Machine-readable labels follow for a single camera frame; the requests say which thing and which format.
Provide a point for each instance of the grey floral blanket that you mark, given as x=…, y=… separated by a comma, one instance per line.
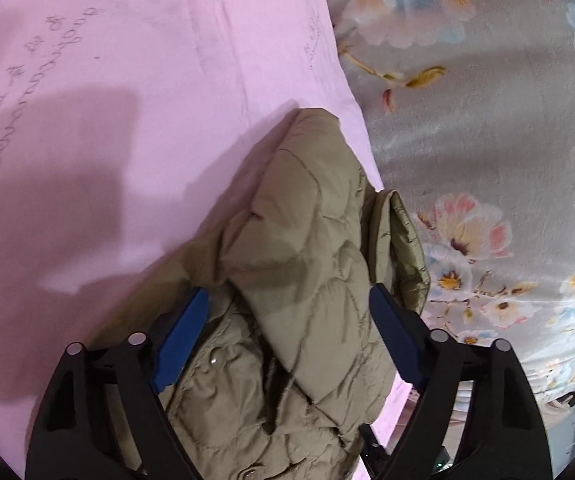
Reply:
x=467, y=135

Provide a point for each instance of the pink bed sheet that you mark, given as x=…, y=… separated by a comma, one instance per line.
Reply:
x=117, y=60

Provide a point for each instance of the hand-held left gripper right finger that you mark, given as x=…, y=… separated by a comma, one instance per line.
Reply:
x=392, y=330

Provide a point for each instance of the olive quilted jacket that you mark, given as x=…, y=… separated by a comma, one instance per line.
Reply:
x=292, y=240

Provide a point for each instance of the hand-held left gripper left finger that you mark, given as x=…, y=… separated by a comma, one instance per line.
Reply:
x=182, y=340

